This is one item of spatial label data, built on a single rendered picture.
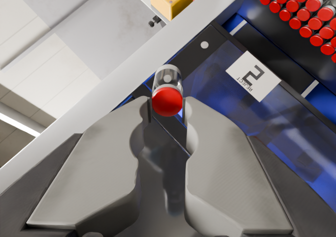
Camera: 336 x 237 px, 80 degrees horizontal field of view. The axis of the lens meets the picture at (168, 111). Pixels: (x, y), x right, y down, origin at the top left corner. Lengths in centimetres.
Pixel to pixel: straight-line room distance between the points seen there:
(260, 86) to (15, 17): 256
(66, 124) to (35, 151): 7
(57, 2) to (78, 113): 238
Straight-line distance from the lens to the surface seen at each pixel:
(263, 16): 53
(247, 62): 42
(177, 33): 43
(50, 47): 283
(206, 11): 47
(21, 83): 296
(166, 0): 47
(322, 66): 54
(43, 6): 273
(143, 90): 39
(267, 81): 42
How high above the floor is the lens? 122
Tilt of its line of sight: 6 degrees down
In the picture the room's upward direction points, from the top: 133 degrees counter-clockwise
